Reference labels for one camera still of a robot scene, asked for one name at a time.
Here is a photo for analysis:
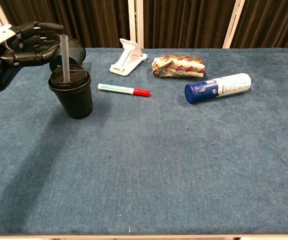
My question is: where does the dark pleated curtain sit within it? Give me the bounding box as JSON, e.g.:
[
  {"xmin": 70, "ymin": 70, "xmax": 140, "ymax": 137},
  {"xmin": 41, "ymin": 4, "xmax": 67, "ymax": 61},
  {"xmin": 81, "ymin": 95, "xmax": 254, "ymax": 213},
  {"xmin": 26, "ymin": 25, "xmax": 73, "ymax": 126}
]
[
  {"xmin": 143, "ymin": 0, "xmax": 237, "ymax": 49},
  {"xmin": 0, "ymin": 0, "xmax": 131, "ymax": 49},
  {"xmin": 230, "ymin": 0, "xmax": 288, "ymax": 50}
]

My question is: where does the white marker with red cap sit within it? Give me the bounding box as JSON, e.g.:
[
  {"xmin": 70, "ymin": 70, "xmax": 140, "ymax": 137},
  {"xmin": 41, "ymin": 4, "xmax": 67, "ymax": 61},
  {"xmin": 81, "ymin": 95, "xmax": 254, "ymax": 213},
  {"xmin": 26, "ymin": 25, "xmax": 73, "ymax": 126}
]
[{"xmin": 97, "ymin": 83, "xmax": 151, "ymax": 98}]

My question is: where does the blue felt table cloth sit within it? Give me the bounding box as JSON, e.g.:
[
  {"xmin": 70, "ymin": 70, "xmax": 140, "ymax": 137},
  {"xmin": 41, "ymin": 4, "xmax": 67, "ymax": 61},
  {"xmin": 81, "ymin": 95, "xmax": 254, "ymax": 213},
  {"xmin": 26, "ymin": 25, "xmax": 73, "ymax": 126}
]
[{"xmin": 0, "ymin": 47, "xmax": 288, "ymax": 236}]

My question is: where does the transparent plastic straw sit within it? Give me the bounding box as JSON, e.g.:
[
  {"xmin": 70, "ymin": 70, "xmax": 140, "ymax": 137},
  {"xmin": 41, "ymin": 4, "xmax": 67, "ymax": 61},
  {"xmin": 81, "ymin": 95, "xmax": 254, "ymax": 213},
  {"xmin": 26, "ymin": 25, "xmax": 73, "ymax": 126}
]
[{"xmin": 59, "ymin": 34, "xmax": 71, "ymax": 83}]

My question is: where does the left black-white robot hand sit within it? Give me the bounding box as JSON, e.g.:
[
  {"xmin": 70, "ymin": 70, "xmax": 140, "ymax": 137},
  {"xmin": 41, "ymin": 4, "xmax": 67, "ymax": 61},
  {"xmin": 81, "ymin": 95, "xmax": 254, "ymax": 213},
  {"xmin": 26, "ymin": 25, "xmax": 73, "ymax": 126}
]
[{"xmin": 0, "ymin": 21, "xmax": 65, "ymax": 93}]

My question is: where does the black mesh pen holder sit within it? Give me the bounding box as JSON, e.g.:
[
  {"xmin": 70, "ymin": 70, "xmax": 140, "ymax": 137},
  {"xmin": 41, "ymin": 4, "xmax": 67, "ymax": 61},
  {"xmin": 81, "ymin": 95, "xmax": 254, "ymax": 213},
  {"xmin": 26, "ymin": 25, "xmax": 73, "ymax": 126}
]
[{"xmin": 49, "ymin": 37, "xmax": 87, "ymax": 72}]

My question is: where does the white spray can blue cap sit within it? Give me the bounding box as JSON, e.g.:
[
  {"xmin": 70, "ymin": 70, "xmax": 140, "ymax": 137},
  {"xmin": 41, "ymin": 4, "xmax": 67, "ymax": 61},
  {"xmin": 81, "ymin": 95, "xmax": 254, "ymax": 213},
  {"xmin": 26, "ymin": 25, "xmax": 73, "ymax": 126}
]
[{"xmin": 184, "ymin": 72, "xmax": 252, "ymax": 105}]

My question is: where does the black lidded coffee cup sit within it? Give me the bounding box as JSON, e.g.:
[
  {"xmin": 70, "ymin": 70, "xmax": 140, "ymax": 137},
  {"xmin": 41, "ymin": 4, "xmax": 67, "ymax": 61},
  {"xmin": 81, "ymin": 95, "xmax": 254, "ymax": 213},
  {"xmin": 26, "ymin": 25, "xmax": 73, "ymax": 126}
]
[{"xmin": 48, "ymin": 64, "xmax": 94, "ymax": 120}]

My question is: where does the white folding phone stand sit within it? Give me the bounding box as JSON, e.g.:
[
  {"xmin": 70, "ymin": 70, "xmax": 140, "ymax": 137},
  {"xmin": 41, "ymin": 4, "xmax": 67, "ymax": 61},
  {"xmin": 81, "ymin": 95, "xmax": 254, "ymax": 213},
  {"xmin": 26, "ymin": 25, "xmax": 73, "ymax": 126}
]
[{"xmin": 109, "ymin": 38, "xmax": 148, "ymax": 77}]

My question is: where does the gold foil snack package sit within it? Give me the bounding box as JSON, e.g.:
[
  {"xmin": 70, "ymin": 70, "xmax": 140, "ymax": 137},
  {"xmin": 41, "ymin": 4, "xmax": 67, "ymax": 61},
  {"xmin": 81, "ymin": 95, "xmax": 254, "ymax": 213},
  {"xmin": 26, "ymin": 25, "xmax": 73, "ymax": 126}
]
[{"xmin": 151, "ymin": 55, "xmax": 206, "ymax": 78}]

